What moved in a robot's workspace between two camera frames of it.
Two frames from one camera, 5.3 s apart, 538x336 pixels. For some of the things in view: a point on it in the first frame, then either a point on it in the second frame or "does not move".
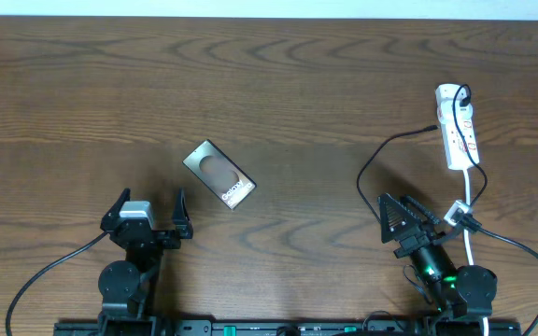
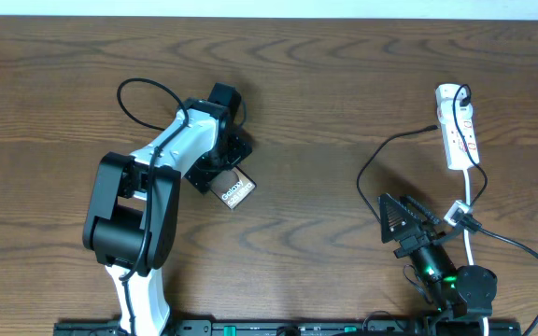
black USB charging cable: [465, 101] does not move
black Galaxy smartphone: [221, 175] does not move
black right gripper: [421, 239] does not move
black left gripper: [178, 219] → [200, 175]
